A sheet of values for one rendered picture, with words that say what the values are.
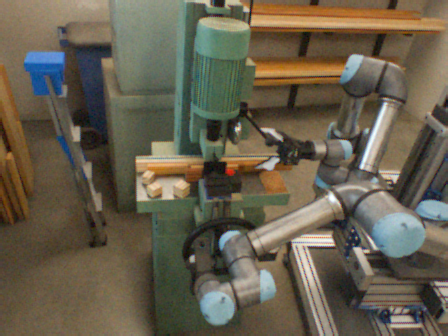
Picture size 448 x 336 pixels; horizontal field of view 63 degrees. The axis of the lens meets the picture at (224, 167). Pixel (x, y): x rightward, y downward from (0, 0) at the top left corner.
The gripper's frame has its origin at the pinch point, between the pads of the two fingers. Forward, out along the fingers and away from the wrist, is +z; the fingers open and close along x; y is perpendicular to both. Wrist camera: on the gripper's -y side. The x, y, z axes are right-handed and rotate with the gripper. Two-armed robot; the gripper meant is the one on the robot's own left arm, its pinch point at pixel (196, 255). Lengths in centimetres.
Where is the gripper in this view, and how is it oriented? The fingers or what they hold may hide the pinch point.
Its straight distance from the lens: 123.5
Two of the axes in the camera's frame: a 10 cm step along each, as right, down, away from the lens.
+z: -2.3, -0.9, 9.7
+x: 9.7, -0.3, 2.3
